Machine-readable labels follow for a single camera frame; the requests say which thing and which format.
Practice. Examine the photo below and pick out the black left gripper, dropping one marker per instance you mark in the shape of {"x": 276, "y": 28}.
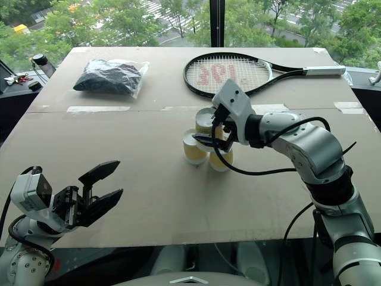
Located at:
{"x": 73, "y": 208}

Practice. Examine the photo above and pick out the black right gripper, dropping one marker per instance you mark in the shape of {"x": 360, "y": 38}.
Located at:
{"x": 229, "y": 140}

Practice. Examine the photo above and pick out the yellow white paper cup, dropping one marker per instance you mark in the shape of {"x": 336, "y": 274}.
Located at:
{"x": 204, "y": 117}
{"x": 193, "y": 152}
{"x": 220, "y": 162}

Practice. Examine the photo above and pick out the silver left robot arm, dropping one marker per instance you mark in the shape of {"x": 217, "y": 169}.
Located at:
{"x": 23, "y": 262}

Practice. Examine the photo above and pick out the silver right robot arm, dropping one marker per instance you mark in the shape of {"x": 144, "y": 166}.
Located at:
{"x": 315, "y": 143}

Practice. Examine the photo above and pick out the brown cardboard sheet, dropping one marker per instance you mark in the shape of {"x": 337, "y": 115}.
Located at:
{"x": 119, "y": 134}

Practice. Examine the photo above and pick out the black white tennis racket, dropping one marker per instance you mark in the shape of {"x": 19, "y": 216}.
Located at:
{"x": 208, "y": 74}

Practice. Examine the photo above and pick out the pale tape strip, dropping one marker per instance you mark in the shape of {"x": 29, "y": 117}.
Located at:
{"x": 349, "y": 107}
{"x": 98, "y": 109}

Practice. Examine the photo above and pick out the grey rounded shape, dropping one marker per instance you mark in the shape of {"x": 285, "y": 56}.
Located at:
{"x": 171, "y": 262}
{"x": 253, "y": 262}

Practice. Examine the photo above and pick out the clear bag of black items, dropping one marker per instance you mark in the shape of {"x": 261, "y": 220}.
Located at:
{"x": 110, "y": 79}

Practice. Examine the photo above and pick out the black side ledge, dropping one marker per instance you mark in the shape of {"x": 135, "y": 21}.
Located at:
{"x": 367, "y": 95}
{"x": 18, "y": 101}

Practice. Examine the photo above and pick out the small black puck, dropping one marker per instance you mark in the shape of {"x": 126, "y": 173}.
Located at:
{"x": 34, "y": 85}

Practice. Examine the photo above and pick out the grey robot torso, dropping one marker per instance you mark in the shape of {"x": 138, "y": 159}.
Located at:
{"x": 190, "y": 278}

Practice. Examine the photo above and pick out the red and white key bunch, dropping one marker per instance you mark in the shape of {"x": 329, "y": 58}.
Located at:
{"x": 18, "y": 80}

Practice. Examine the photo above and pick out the round black device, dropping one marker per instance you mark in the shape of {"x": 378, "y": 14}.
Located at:
{"x": 41, "y": 59}

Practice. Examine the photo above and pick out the white figurine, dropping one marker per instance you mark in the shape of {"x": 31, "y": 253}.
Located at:
{"x": 375, "y": 74}

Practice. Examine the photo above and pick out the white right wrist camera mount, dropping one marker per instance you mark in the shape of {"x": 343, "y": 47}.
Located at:
{"x": 236, "y": 98}

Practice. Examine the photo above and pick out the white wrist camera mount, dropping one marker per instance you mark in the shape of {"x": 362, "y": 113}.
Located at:
{"x": 236, "y": 98}
{"x": 29, "y": 193}

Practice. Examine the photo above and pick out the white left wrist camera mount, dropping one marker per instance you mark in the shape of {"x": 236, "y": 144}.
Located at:
{"x": 29, "y": 193}

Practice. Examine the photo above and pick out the black window frame post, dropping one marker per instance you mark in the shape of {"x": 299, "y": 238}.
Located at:
{"x": 216, "y": 24}

